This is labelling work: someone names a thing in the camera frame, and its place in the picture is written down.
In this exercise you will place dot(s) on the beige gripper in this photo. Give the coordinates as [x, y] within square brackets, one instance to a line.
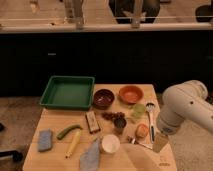
[159, 142]

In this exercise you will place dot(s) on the silver fork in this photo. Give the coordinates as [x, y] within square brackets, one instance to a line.
[134, 141]

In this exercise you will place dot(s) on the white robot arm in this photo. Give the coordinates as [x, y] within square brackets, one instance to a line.
[182, 101]

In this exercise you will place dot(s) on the orange bowl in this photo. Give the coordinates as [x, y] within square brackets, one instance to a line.
[130, 94]

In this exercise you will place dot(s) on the dark red bowl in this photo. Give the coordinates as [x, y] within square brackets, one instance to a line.
[103, 98]

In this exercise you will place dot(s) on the silver spoon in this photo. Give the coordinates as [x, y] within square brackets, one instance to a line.
[150, 107]

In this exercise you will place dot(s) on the light green cup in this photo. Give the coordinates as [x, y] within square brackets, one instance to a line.
[138, 111]

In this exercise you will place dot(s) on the small metal cup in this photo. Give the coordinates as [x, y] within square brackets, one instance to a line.
[119, 125]

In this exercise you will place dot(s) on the white cup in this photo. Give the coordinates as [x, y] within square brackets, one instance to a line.
[110, 144]

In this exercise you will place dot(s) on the bunch of red grapes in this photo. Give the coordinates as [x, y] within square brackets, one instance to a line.
[112, 115]

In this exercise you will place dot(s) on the brown chocolate bar box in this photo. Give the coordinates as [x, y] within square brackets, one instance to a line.
[92, 122]

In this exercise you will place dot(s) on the grey blue cloth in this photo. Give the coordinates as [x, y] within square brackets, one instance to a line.
[90, 159]

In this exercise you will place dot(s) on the green cucumber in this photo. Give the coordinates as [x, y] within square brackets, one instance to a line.
[65, 131]

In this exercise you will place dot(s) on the green plastic tray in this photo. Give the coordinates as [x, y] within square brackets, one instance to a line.
[68, 92]

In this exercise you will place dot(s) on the blue sponge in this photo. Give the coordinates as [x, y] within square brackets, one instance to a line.
[45, 140]

